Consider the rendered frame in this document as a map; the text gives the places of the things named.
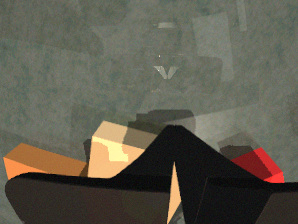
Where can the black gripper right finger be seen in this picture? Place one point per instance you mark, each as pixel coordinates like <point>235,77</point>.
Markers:
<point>214,190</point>

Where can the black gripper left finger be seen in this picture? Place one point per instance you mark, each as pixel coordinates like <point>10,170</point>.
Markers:
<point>139,194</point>

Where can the orange block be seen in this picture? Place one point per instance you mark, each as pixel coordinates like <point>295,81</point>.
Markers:
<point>25,158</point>

